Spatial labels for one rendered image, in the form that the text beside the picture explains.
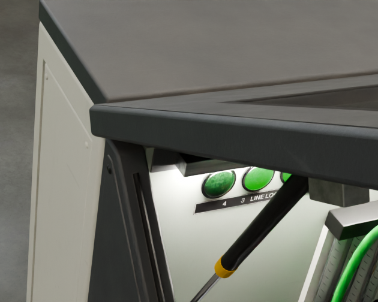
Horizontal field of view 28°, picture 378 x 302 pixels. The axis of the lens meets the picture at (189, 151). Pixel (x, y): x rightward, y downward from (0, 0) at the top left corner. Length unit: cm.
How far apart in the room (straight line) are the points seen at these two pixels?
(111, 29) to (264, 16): 25
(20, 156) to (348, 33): 235
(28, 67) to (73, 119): 300
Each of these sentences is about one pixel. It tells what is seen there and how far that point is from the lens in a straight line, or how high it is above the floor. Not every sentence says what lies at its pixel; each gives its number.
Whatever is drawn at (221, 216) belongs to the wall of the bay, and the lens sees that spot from 102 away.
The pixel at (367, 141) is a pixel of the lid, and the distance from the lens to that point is 45.
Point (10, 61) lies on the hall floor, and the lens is 405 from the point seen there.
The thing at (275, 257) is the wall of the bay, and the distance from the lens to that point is 114.
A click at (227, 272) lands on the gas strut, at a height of 146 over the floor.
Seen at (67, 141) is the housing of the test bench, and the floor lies 136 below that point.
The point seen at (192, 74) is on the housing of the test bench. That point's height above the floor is 150.
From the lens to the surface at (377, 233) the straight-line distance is 101.
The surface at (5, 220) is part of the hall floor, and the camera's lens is 300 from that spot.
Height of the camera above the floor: 195
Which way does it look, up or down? 34 degrees down
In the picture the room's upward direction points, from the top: 11 degrees clockwise
